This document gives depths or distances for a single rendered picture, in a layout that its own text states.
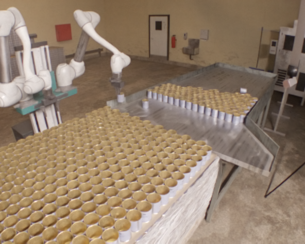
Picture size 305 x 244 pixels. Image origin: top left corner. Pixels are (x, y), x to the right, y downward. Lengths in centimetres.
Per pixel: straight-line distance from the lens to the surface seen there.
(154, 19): 968
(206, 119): 195
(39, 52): 234
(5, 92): 187
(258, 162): 153
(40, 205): 112
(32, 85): 167
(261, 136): 175
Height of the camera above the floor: 193
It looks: 28 degrees down
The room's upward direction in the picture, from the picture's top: straight up
